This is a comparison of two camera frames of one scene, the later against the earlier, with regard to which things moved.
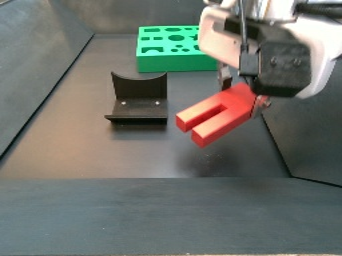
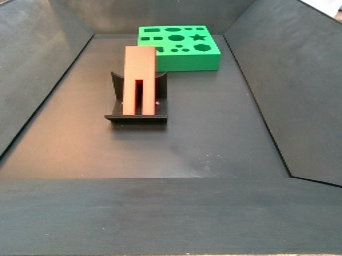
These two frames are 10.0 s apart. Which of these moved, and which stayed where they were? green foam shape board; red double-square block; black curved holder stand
Moved: red double-square block
Stayed: black curved holder stand; green foam shape board
